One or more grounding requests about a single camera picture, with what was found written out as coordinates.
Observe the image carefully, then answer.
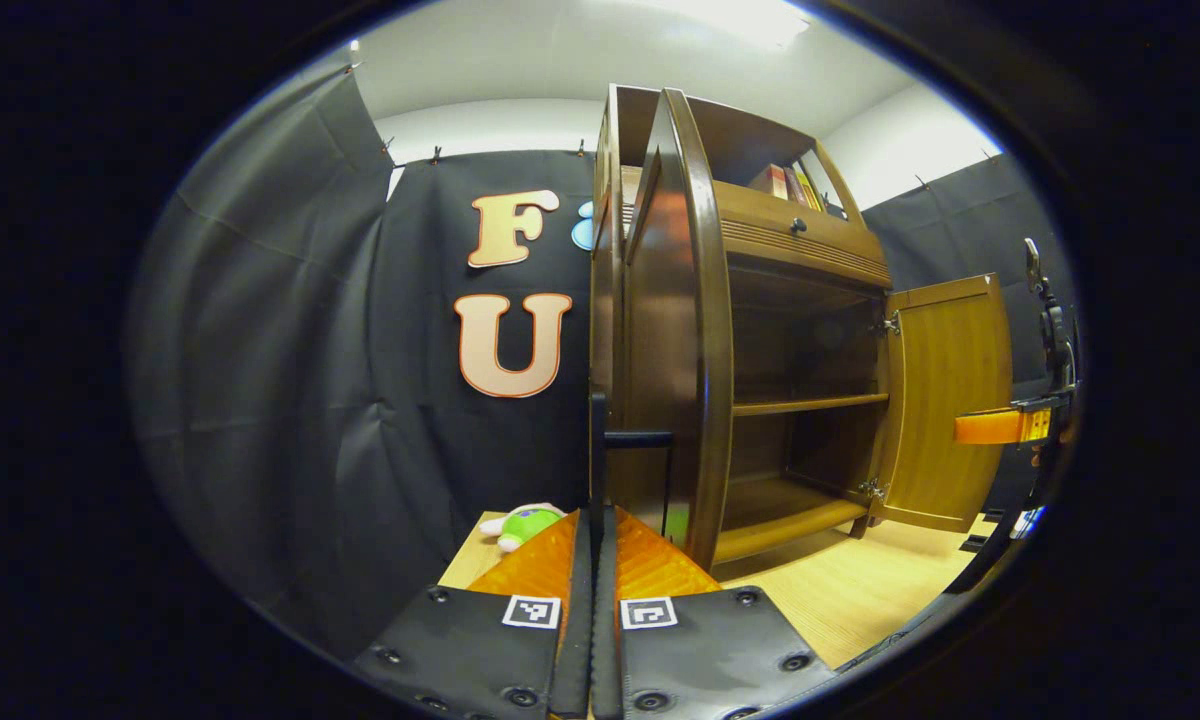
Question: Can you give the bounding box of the wooden shoe cabinet door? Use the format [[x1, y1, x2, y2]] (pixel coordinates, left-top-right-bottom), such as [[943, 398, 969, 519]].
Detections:
[[588, 88, 736, 573], [865, 273, 1014, 534]]

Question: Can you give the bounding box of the wooden double-door shoe cabinet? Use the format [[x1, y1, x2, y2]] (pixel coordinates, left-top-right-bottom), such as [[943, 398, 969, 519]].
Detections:
[[590, 83, 896, 581]]

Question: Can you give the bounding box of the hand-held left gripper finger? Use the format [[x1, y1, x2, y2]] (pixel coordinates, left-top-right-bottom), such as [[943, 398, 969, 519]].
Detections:
[[350, 507, 593, 720], [596, 505, 841, 720]]

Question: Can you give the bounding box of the wooden cabinet drawer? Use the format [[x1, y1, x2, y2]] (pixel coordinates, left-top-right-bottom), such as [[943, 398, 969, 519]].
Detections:
[[715, 180, 893, 291]]

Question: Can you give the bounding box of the black backdrop cloth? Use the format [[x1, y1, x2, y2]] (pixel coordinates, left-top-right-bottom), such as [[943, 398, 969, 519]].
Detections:
[[125, 50, 1081, 661]]

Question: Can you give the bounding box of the green plush toy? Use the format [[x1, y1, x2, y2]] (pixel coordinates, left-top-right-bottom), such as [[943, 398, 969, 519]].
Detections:
[[478, 502, 566, 554]]

